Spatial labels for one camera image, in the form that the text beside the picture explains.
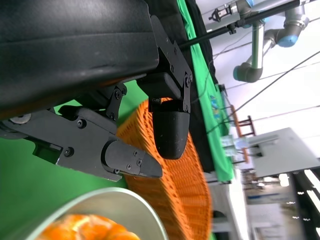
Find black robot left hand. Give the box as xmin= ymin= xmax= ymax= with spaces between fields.
xmin=0 ymin=0 xmax=194 ymax=182

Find grey ceramic bowl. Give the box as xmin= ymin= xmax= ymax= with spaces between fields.
xmin=23 ymin=186 xmax=169 ymax=240

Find long golden bread loaf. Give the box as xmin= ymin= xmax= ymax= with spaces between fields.
xmin=37 ymin=213 xmax=141 ymax=240

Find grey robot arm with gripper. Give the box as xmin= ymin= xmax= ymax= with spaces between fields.
xmin=208 ymin=0 xmax=311 ymax=83

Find orange wicker basket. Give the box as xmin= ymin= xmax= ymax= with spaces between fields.
xmin=116 ymin=97 xmax=213 ymax=240

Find green tablecloth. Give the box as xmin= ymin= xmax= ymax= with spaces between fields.
xmin=0 ymin=81 xmax=151 ymax=240

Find black backdrop cloth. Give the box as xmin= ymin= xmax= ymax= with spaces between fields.
xmin=184 ymin=0 xmax=221 ymax=173

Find green cloth with printed logo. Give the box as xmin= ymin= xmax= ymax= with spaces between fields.
xmin=176 ymin=0 xmax=237 ymax=183

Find wooden chair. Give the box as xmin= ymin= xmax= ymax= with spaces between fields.
xmin=229 ymin=104 xmax=256 ymax=163

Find black pole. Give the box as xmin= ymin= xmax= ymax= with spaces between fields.
xmin=178 ymin=0 xmax=301 ymax=50

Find white cabinet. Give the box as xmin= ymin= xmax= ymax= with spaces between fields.
xmin=247 ymin=127 xmax=320 ymax=179

